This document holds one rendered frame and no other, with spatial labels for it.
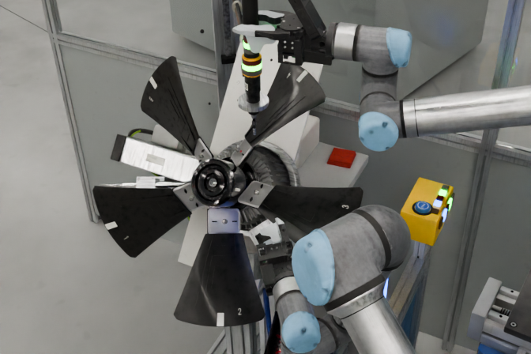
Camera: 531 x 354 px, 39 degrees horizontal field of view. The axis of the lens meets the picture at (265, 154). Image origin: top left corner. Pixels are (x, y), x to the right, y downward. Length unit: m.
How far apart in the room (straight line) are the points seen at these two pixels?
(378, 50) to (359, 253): 0.44
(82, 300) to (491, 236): 1.70
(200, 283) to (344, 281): 0.68
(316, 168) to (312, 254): 1.22
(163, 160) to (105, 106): 1.05
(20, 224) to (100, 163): 0.60
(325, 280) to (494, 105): 0.47
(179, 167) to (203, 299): 0.40
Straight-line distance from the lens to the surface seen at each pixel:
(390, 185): 2.62
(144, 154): 2.13
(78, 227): 3.64
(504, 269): 2.71
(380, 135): 1.45
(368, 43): 1.52
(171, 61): 1.94
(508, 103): 1.46
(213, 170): 1.84
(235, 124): 2.14
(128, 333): 3.15
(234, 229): 1.91
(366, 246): 1.29
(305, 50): 1.57
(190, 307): 1.89
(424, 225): 2.01
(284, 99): 1.85
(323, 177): 2.42
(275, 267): 1.67
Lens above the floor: 2.39
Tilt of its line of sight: 37 degrees down
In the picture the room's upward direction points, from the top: 1 degrees counter-clockwise
